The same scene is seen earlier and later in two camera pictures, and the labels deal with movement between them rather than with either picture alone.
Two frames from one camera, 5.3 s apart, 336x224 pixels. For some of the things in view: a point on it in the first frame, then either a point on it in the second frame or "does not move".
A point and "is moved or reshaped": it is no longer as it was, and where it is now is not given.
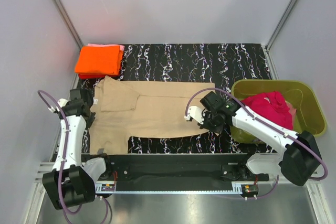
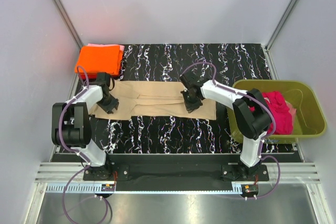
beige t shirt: x=125 y=109 is moved or reshaped
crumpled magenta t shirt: x=272 y=105 does not move
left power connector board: x=107 y=188 does not move
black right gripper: x=209 y=123 to x=193 y=103
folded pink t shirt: x=122 y=47 does not move
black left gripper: x=89 y=115 to x=108 y=104
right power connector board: x=250 y=189 does not move
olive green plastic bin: x=309 y=116 does not move
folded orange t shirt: x=104 y=60 does not move
